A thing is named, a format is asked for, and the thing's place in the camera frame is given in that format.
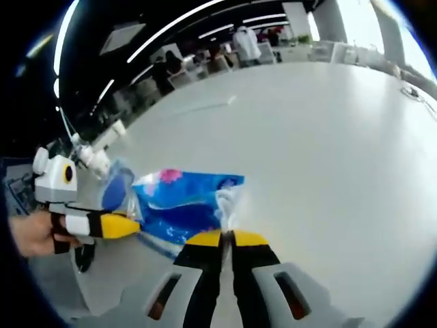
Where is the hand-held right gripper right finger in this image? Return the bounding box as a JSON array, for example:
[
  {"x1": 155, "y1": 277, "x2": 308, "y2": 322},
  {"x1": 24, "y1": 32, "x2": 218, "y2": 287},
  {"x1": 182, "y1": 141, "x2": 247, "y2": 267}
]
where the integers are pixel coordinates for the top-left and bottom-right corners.
[{"x1": 230, "y1": 230, "x2": 366, "y2": 328}]

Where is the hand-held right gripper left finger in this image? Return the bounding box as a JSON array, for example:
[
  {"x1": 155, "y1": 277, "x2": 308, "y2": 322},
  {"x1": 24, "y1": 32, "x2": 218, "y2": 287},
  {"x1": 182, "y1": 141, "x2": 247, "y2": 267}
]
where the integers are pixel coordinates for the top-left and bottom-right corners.
[{"x1": 117, "y1": 229, "x2": 229, "y2": 328}]

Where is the clear packet with blue disc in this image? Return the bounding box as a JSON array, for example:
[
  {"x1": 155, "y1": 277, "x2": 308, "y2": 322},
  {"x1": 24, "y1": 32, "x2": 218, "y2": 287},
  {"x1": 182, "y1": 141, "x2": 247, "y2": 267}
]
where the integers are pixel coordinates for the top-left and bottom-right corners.
[{"x1": 76, "y1": 157, "x2": 143, "y2": 223}]

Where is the blue printed packet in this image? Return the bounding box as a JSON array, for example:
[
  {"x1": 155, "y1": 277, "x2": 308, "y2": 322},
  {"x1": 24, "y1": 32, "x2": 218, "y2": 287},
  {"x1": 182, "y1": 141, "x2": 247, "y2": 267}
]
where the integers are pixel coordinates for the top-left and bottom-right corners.
[{"x1": 132, "y1": 168, "x2": 246, "y2": 257}]

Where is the person's left hand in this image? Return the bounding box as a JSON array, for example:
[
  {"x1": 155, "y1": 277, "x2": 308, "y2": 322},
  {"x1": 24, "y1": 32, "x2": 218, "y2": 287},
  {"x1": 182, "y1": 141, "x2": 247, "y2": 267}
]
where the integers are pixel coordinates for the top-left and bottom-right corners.
[{"x1": 9, "y1": 208, "x2": 83, "y2": 259}]

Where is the white table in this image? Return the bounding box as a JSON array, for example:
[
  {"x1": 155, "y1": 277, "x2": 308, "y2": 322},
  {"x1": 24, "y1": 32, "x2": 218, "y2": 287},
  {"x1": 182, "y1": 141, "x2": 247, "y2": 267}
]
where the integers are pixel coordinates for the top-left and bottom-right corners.
[{"x1": 27, "y1": 61, "x2": 437, "y2": 328}]

